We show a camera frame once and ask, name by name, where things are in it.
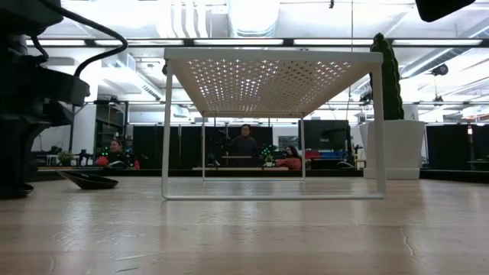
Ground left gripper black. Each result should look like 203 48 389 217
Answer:
0 64 91 186

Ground black teardrop mini plate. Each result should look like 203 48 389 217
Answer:
0 183 35 201
57 170 120 191

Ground small potted plant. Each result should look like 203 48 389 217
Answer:
262 144 277 168
57 150 76 167

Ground dark shelving rack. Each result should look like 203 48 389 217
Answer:
94 101 130 169

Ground person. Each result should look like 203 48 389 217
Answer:
228 123 261 167
275 144 303 171
95 137 141 170

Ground black room divider panels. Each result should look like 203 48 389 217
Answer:
131 125 274 170
426 124 489 172

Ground wooden background table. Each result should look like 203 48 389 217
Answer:
190 165 290 172

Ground long ceiling light bar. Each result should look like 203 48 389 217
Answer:
22 37 489 49

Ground white perforated metal shelf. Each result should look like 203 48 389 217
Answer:
160 47 387 202

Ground large black display screen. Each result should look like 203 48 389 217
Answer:
296 119 351 152

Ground blue and red storage bins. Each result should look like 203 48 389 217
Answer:
304 150 351 160

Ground green cactus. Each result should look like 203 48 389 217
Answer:
368 32 405 121

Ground white hexagonal plant pot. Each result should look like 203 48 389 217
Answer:
358 118 426 180

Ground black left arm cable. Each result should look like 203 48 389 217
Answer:
32 0 129 78

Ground white ventilation duct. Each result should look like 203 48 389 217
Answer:
228 0 282 38

